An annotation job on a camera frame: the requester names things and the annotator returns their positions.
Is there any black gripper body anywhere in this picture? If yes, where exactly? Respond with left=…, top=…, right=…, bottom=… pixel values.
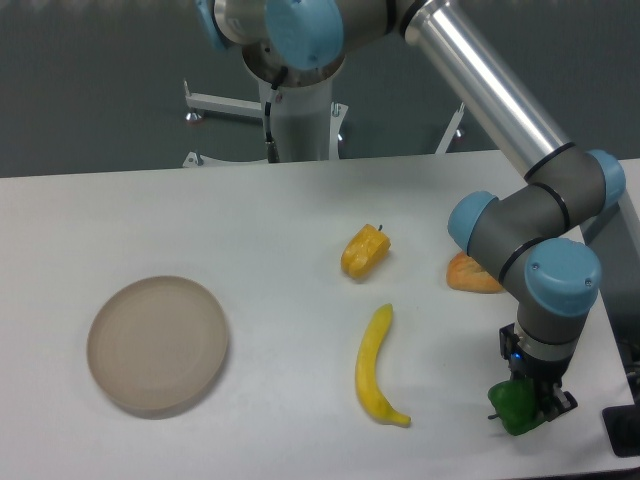
left=498, top=323, right=571, bottom=401

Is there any green bell pepper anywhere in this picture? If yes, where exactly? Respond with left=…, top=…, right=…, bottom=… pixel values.
left=487, top=379, right=546, bottom=436

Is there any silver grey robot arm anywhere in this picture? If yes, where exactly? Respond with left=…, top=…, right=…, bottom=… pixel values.
left=195, top=1, right=626, bottom=435

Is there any yellow bell pepper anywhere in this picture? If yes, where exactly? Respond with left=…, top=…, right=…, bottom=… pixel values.
left=340, top=224, right=391, bottom=280

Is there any black device at table edge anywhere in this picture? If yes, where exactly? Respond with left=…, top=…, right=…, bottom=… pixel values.
left=602, top=405, right=639, bottom=458

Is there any orange croissant bread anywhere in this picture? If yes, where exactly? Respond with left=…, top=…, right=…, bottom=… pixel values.
left=446, top=252, right=503, bottom=294

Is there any yellow banana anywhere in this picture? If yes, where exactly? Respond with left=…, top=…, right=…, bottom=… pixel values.
left=354, top=304, right=411, bottom=428

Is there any beige round plate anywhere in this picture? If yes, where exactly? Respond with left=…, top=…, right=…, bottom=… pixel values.
left=86, top=276, right=230, bottom=419

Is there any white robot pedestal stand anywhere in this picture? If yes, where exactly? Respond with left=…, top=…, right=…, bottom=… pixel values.
left=184, top=43, right=468, bottom=164

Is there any black cable on pedestal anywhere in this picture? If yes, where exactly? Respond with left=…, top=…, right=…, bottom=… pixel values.
left=263, top=65, right=290, bottom=164

